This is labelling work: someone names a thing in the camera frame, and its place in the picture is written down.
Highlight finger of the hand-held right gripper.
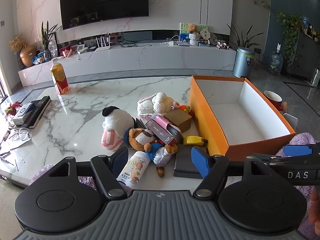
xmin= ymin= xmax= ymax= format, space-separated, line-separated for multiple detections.
xmin=250 ymin=144 xmax=320 ymax=166

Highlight purple fuzzy clothing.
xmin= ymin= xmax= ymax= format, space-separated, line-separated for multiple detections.
xmin=30 ymin=132 xmax=320 ymax=240

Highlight brown dog plush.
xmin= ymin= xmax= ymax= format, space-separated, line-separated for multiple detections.
xmin=126 ymin=127 xmax=178 ymax=178

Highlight red mug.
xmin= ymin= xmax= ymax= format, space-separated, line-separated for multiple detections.
xmin=264 ymin=90 xmax=284 ymax=112

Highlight orange drink bottle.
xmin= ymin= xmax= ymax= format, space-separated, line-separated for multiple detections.
xmin=50 ymin=57 xmax=70 ymax=95

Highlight grey cabinet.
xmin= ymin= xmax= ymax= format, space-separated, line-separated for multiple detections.
xmin=287 ymin=31 xmax=320 ymax=79

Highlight marble television console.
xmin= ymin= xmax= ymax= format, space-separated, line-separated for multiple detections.
xmin=18 ymin=41 xmax=237 ymax=87

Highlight dark grey box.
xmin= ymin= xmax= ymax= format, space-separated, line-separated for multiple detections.
xmin=173 ymin=144 xmax=209 ymax=179

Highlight clear frame glasses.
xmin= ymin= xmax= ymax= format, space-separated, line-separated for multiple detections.
xmin=9 ymin=127 xmax=30 ymax=141

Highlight clear water jug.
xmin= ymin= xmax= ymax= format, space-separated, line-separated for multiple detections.
xmin=269 ymin=43 xmax=284 ymax=77

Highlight trailing potted vine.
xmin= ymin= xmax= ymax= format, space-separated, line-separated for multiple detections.
xmin=274 ymin=12 xmax=304 ymax=68

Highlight yellow tape measure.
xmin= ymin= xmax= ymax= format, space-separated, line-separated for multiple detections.
xmin=183 ymin=135 xmax=208 ymax=147

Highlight pink card box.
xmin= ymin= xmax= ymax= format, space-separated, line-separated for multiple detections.
xmin=145 ymin=115 xmax=175 ymax=145

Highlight white chair back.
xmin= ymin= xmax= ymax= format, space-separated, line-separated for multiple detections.
xmin=283 ymin=112 xmax=299 ymax=130

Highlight white crochet bunny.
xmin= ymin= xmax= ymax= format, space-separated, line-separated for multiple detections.
xmin=137 ymin=92 xmax=180 ymax=119

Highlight white and blue box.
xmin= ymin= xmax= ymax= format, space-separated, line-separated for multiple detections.
xmin=12 ymin=102 xmax=35 ymax=125

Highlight red feather ornament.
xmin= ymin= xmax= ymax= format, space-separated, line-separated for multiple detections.
xmin=4 ymin=101 xmax=23 ymax=117

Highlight person's right hand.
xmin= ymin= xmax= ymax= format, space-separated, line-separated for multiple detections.
xmin=309 ymin=187 xmax=320 ymax=230

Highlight dried flower bunch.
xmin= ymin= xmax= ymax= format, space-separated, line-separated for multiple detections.
xmin=9 ymin=34 xmax=25 ymax=53

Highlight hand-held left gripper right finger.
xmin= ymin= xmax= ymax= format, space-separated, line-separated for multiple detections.
xmin=191 ymin=146 xmax=272 ymax=200

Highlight tall leaf potted plant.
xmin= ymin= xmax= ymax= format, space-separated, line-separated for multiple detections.
xmin=40 ymin=21 xmax=62 ymax=58

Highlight white router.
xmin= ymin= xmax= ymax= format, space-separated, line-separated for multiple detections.
xmin=95 ymin=36 xmax=112 ymax=52

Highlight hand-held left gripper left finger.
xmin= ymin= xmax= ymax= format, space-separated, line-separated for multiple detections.
xmin=49 ymin=147 xmax=129 ymax=200

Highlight brown cardboard box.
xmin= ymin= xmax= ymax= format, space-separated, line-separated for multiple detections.
xmin=164 ymin=107 xmax=193 ymax=133

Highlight copper vase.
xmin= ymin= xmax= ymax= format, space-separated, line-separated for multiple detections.
xmin=19 ymin=44 xmax=37 ymax=68

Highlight black television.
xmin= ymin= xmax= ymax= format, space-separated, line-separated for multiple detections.
xmin=59 ymin=0 xmax=150 ymax=30

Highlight green and blue painting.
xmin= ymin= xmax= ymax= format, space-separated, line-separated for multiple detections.
xmin=180 ymin=22 xmax=208 ymax=43

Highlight white plush with black cap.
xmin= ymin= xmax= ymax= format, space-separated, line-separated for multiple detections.
xmin=101 ymin=106 xmax=137 ymax=151

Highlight white knit pot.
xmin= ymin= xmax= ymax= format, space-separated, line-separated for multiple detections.
xmin=189 ymin=32 xmax=200 ymax=46

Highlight grey trash can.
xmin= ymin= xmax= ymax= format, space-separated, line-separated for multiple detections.
xmin=232 ymin=46 xmax=255 ymax=78

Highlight black remote control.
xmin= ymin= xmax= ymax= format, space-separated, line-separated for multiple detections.
xmin=21 ymin=96 xmax=51 ymax=129

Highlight white lotion tube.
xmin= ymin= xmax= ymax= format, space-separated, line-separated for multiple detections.
xmin=116 ymin=151 xmax=152 ymax=189

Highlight long leaf green plant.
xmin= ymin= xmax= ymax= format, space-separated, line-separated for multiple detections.
xmin=226 ymin=24 xmax=264 ymax=53

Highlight orange cardboard box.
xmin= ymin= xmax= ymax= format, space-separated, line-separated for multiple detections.
xmin=189 ymin=75 xmax=296 ymax=157

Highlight orange crochet carrot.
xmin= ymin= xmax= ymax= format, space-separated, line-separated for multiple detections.
xmin=179 ymin=104 xmax=195 ymax=117

